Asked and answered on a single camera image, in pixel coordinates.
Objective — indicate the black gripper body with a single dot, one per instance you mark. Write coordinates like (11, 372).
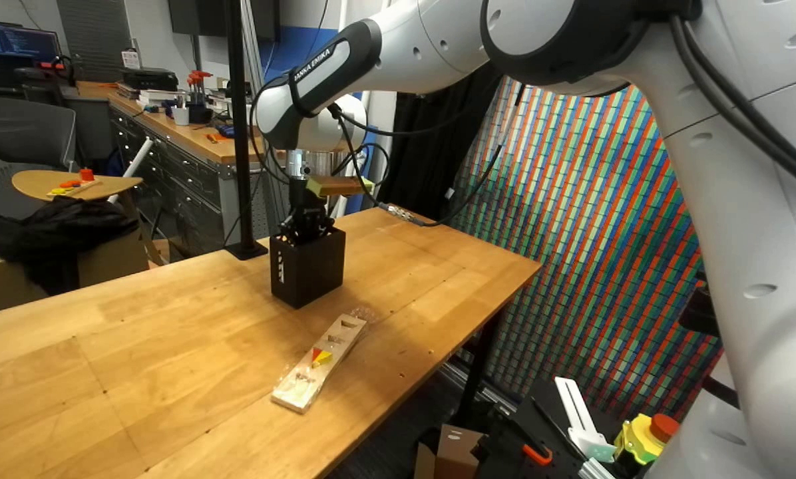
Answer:
(308, 208)

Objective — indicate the black perforated box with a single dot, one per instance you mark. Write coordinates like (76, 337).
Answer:
(308, 268)

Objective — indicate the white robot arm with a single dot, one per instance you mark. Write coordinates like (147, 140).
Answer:
(593, 88)

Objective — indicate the brown cardboard box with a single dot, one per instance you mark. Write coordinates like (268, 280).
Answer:
(453, 454)

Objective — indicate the black vertical pole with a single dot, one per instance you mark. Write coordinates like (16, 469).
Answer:
(239, 135)

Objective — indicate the wooden top workbench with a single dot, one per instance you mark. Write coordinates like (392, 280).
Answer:
(193, 149)

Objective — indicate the wooden shape puzzle board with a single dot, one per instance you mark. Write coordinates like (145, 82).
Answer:
(321, 360)

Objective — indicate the orange toy pieces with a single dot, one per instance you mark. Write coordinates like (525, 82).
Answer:
(72, 179)

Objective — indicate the round wooden stool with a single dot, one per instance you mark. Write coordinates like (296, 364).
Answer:
(68, 187)

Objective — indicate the black bag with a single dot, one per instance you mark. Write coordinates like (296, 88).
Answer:
(52, 241)

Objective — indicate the multicolour striped curtain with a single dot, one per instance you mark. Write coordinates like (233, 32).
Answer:
(593, 256)

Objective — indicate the dark grey office chair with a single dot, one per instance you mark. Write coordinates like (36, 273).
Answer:
(19, 135)

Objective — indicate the lit computer monitor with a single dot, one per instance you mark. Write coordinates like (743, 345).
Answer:
(6, 38)

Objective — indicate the yellow red emergency stop button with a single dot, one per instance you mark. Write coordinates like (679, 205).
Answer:
(646, 437)

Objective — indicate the yellow wrist camera bar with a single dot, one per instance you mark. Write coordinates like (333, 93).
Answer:
(338, 187)

